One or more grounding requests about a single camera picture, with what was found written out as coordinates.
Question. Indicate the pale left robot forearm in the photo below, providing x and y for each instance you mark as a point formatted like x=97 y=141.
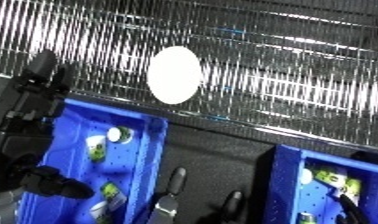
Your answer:
x=3 y=208

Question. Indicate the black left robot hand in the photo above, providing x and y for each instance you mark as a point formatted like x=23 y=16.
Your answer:
x=25 y=110

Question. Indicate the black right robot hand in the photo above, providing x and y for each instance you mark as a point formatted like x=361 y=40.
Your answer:
x=352 y=210

